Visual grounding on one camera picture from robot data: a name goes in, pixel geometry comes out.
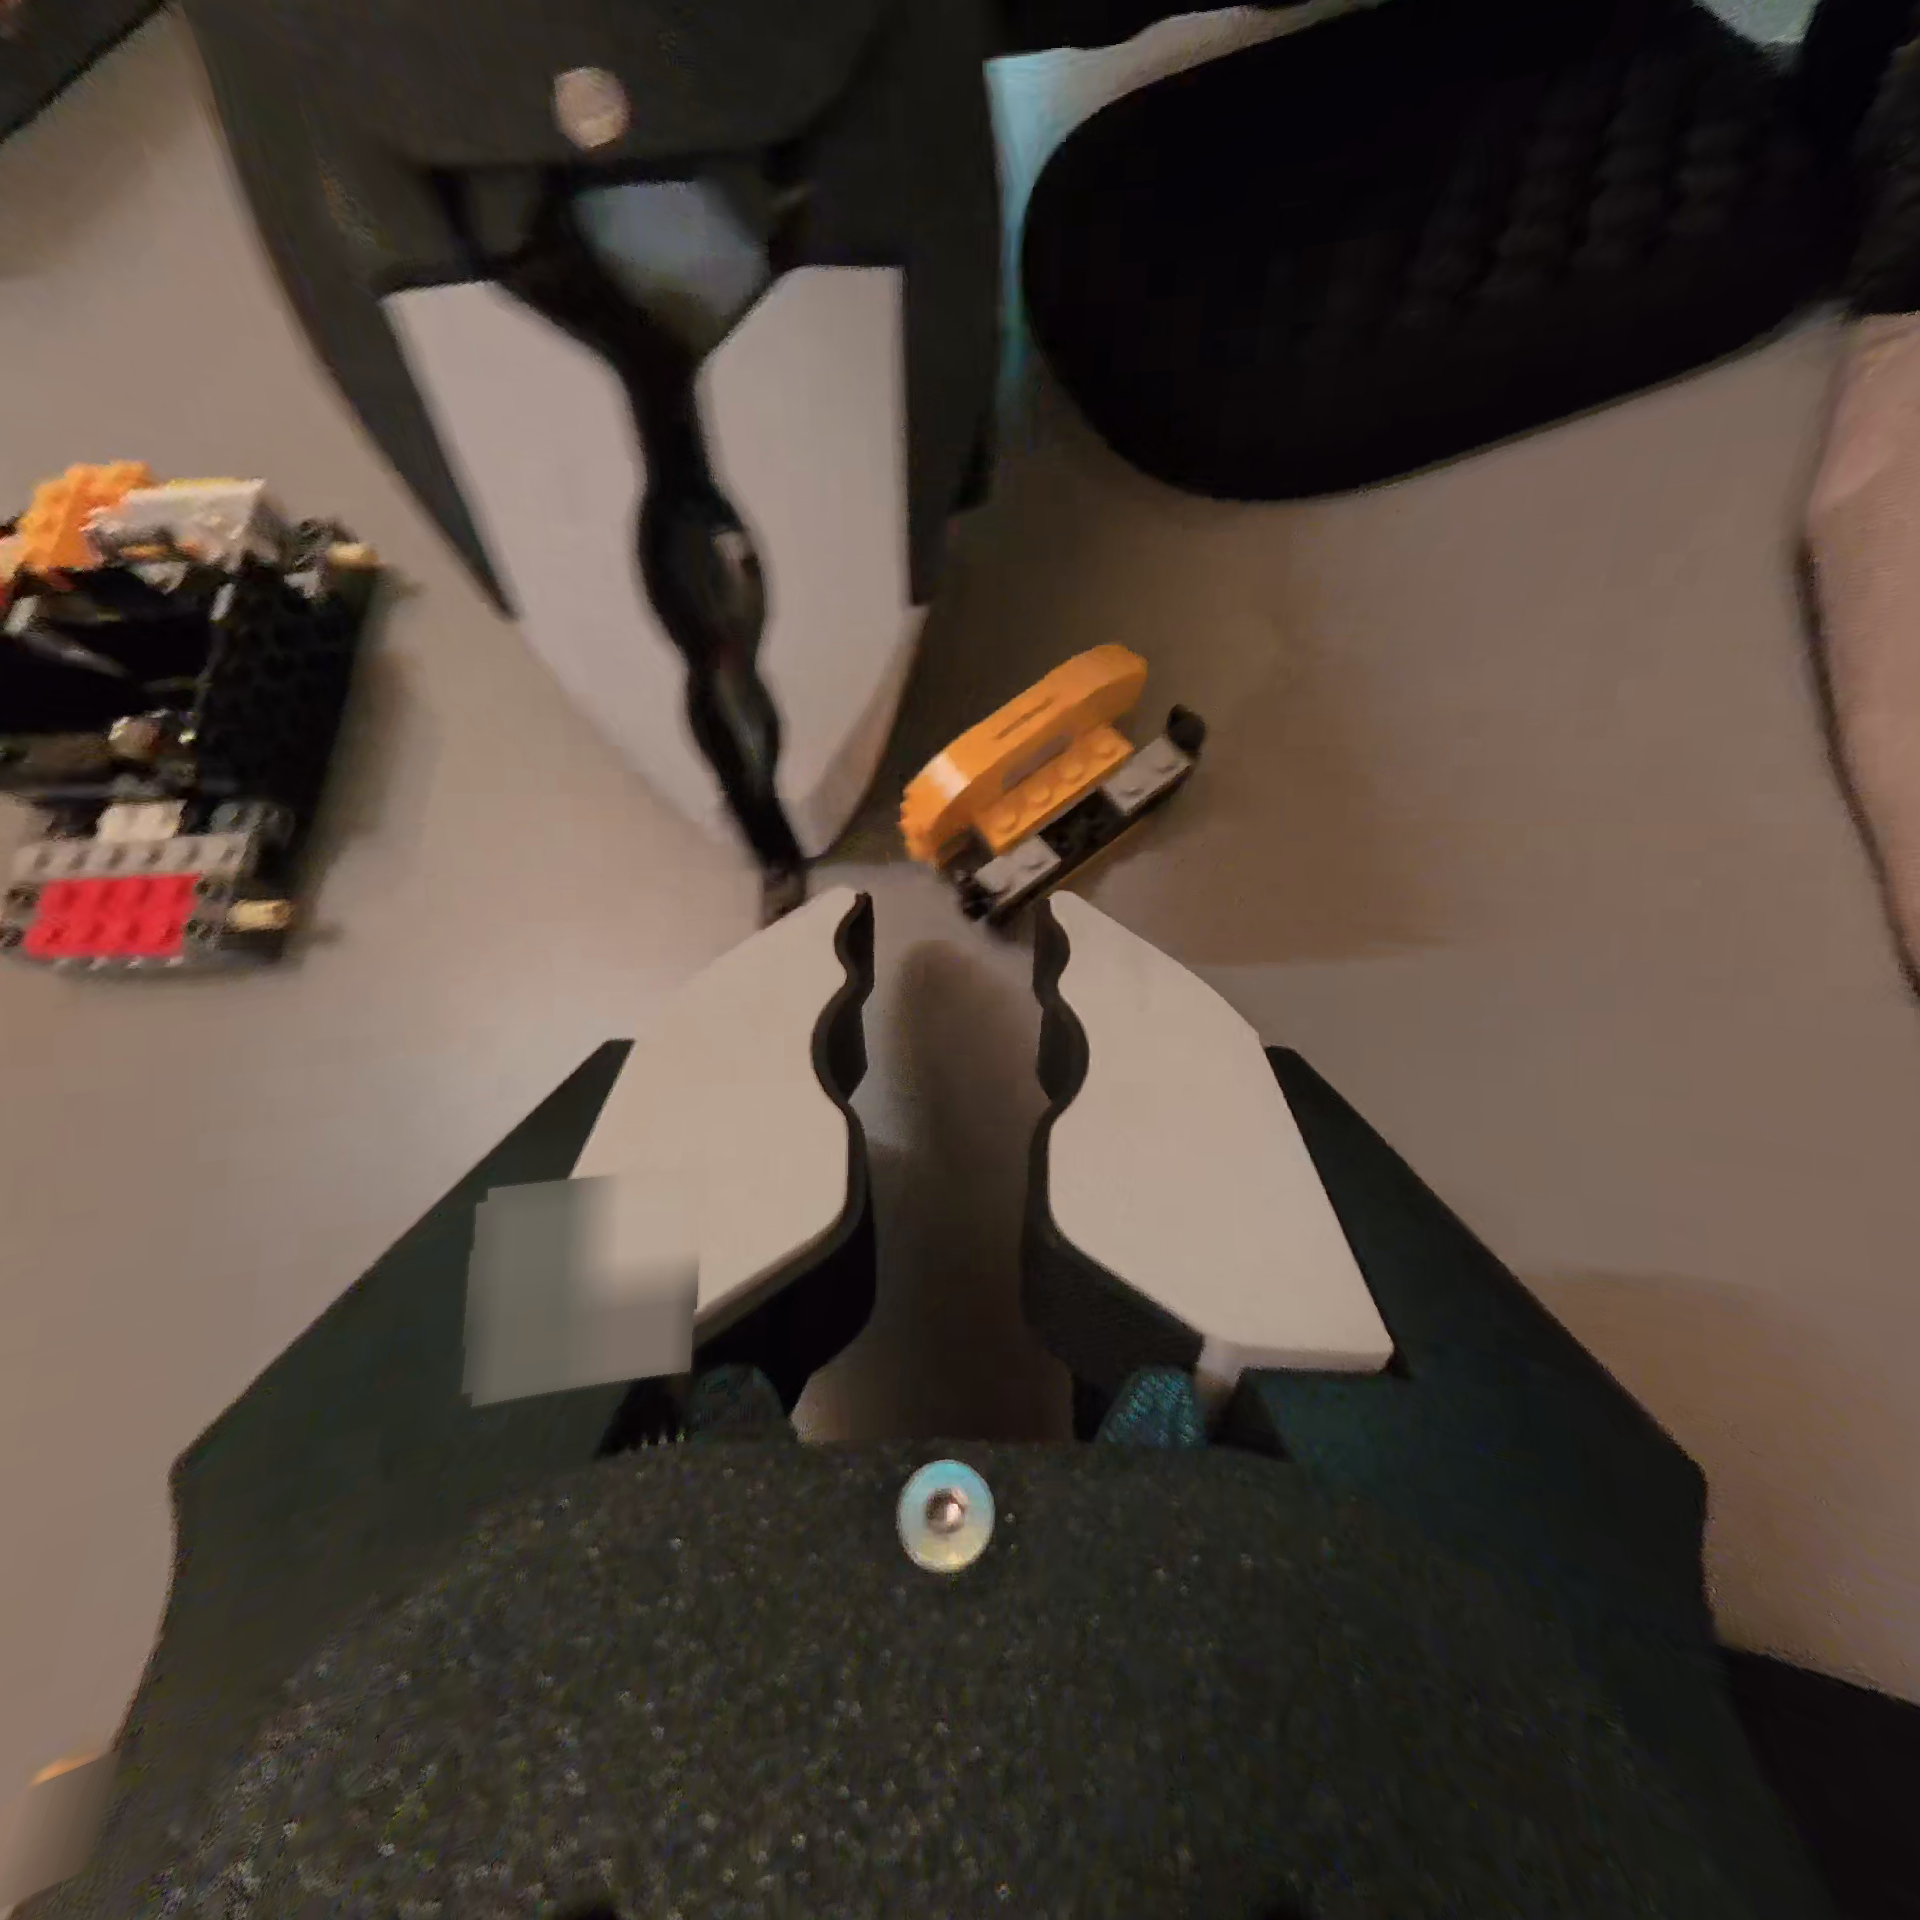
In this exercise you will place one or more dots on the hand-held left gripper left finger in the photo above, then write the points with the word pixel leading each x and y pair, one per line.
pixel 734 1110

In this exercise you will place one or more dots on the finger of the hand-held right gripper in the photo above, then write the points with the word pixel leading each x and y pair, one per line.
pixel 832 525
pixel 540 480

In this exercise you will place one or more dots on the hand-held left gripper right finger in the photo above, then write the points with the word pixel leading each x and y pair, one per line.
pixel 1200 1184

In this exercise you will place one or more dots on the orange toy brick assembly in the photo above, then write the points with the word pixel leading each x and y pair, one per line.
pixel 1020 734

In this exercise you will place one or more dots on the black toy car chassis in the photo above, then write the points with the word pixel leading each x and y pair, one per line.
pixel 255 704

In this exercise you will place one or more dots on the grey desk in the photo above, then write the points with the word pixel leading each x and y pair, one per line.
pixel 1425 720

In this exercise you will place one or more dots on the black padded cushion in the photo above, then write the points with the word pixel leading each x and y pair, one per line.
pixel 1425 254

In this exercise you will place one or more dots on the person's beige clothing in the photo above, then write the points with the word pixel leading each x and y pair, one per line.
pixel 1875 630

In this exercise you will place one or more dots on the person's black fleece jacket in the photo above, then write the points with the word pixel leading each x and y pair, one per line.
pixel 1891 151

